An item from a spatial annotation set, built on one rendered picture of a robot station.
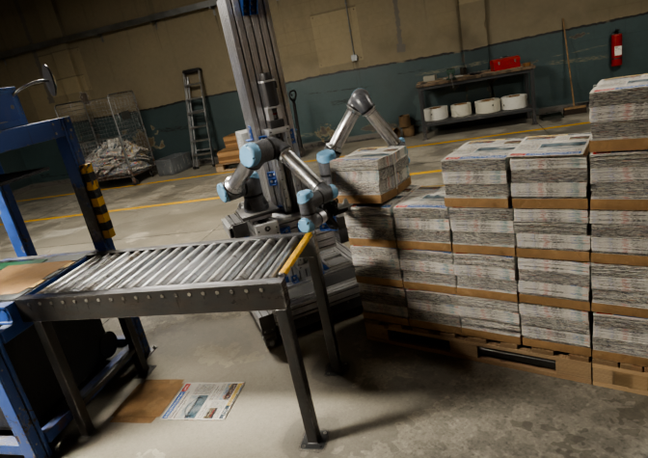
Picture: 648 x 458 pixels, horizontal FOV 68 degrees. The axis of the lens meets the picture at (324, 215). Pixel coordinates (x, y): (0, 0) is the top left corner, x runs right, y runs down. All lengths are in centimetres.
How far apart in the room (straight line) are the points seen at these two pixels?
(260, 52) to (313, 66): 627
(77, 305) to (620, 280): 231
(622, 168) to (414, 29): 712
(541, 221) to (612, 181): 31
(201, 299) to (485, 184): 131
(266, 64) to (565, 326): 210
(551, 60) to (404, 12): 255
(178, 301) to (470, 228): 133
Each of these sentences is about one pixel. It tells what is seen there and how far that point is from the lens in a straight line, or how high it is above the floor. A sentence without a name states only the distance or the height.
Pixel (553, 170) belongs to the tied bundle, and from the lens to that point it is 214.
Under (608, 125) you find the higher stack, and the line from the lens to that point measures 207.
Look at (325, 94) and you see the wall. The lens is 922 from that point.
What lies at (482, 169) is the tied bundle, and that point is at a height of 101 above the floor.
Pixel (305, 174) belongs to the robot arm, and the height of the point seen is 108.
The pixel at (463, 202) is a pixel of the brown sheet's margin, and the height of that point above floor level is 86.
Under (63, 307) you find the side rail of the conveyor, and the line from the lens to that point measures 252.
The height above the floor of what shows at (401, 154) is 102.
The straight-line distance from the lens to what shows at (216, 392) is 283.
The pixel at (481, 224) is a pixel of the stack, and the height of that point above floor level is 75.
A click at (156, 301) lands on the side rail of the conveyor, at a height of 75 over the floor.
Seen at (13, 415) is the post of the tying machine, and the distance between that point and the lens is 280.
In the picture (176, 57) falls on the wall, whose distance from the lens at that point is 1025.
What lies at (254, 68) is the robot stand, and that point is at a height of 161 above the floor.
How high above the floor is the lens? 159
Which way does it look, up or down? 18 degrees down
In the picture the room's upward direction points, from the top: 11 degrees counter-clockwise
